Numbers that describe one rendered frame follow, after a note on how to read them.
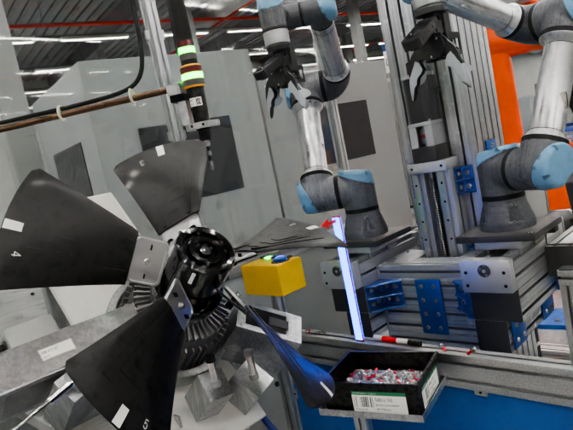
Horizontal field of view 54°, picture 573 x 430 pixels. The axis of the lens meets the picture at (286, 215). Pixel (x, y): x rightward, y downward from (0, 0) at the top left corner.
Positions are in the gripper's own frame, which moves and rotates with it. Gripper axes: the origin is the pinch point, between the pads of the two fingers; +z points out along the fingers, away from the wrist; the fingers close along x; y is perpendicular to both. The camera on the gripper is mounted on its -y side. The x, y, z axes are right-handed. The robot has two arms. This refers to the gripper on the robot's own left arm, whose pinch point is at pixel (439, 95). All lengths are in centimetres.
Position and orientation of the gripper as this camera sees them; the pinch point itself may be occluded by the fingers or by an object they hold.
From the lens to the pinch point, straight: 139.1
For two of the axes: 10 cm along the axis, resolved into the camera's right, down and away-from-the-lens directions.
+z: 2.0, 9.7, 1.1
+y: 6.9, -2.2, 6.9
